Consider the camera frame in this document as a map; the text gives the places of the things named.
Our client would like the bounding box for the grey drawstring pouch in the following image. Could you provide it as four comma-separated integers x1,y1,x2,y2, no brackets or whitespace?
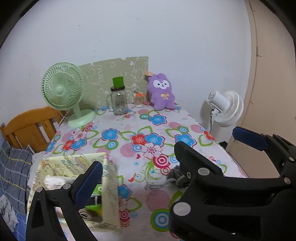
164,165,190,189

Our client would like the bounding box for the green tissue box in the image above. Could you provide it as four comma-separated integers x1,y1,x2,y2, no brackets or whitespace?
85,184,102,217

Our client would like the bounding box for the white tissue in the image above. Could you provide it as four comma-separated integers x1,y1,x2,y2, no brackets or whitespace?
44,175,76,190

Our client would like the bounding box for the yellow cartoon storage box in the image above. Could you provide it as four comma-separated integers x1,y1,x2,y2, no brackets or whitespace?
26,153,121,240

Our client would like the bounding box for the beige door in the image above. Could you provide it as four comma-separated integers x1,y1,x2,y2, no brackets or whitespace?
225,0,296,179

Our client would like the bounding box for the crumpled white cloth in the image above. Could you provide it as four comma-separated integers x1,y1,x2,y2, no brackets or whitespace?
0,195,19,233

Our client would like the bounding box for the floral tablecloth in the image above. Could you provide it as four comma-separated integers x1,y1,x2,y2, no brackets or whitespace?
41,105,243,240

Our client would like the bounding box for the grey plaid pillow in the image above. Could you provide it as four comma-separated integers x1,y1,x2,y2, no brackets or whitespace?
1,141,33,215

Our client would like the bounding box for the white standing fan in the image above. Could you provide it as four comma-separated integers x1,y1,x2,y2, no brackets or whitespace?
207,90,244,132

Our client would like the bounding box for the wooden bed headboard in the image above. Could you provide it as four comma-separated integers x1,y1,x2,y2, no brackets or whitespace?
1,106,65,152

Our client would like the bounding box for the purple plush bunny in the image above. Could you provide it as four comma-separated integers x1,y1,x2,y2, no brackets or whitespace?
144,71,175,110

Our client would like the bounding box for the cotton swab container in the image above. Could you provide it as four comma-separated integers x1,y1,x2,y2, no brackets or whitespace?
133,92,146,108

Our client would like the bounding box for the glass mason jar mug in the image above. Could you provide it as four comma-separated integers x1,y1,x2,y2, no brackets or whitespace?
106,86,128,115

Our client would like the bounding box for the green desk fan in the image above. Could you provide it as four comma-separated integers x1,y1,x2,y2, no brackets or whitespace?
41,62,96,128

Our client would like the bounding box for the green cup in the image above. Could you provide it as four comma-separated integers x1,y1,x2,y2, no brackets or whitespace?
112,76,125,88

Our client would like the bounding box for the green patterned board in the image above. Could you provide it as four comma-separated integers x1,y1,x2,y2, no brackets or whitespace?
79,56,149,110

